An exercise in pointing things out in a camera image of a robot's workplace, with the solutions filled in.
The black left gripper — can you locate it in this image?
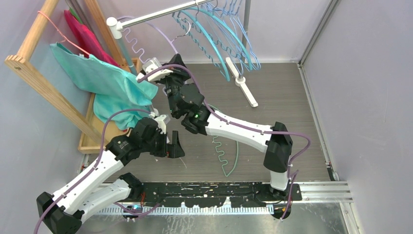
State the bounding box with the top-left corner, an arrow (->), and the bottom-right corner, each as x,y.
141,130 -> 184,158

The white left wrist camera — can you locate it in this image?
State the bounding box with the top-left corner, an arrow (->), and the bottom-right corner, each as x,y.
149,112 -> 171,134

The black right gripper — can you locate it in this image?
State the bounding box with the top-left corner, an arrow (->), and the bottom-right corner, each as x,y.
158,54 -> 193,117

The light blue wire hanger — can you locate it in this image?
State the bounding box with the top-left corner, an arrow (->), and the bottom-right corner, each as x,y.
221,0 -> 245,69
202,0 -> 260,74
229,0 -> 261,74

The teal cloth garment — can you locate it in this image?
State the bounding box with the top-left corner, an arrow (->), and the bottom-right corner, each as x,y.
50,43 -> 158,130

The magenta cloth garment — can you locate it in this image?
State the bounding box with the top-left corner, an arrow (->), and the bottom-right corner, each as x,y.
63,10 -> 130,77

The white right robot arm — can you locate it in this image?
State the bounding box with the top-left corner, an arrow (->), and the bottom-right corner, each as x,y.
158,54 -> 293,200

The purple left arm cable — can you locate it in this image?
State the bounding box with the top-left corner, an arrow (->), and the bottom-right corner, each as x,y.
33,109 -> 154,234

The pink elastic cord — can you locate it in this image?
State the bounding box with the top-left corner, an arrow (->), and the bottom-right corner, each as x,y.
37,10 -> 90,58

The metal hanger rail stand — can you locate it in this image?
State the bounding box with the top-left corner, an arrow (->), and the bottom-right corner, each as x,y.
106,0 -> 258,108

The purple wavy plastic hanger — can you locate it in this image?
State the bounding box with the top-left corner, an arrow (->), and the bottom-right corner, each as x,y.
122,18 -> 192,64

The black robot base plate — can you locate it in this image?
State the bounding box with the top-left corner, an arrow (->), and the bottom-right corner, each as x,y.
123,182 -> 302,218

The wooden clothes rack frame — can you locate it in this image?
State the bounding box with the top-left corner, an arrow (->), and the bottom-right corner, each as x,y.
4,0 -> 122,154

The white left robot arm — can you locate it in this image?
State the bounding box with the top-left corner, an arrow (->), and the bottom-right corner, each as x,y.
36,115 -> 185,234

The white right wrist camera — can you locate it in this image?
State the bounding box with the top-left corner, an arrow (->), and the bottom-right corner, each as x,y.
136,58 -> 173,83

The teal wavy plastic hanger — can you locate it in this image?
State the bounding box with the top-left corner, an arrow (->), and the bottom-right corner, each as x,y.
174,0 -> 261,74

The green plastic hanger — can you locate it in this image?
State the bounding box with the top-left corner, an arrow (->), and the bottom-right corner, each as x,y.
208,103 -> 240,177

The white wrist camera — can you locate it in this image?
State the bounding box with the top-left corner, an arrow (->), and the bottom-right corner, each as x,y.
136,58 -> 173,83
149,112 -> 171,134

